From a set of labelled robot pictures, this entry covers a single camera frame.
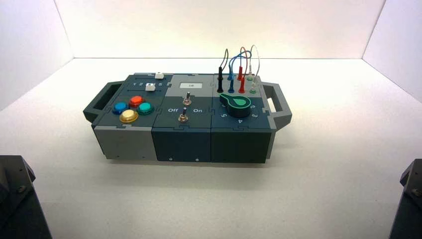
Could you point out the black green rotary knob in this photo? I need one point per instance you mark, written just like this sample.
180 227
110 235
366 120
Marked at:
238 106

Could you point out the dark teal grey control box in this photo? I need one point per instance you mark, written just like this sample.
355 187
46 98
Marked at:
181 142

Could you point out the small white display screen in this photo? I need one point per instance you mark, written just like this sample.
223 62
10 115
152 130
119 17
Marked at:
191 85

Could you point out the green round push button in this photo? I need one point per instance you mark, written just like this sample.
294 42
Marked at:
145 108

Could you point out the white slider knob blue triangle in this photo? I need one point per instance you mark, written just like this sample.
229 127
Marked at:
150 87
159 75

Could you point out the red round push button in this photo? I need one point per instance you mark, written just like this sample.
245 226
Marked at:
136 101

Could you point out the yellow round push button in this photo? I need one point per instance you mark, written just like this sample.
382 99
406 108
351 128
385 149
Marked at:
128 116

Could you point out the blue round push button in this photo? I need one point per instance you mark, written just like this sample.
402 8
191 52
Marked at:
120 108

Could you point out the metal toggle switch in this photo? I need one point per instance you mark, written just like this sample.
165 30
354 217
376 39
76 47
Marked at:
187 98
183 116

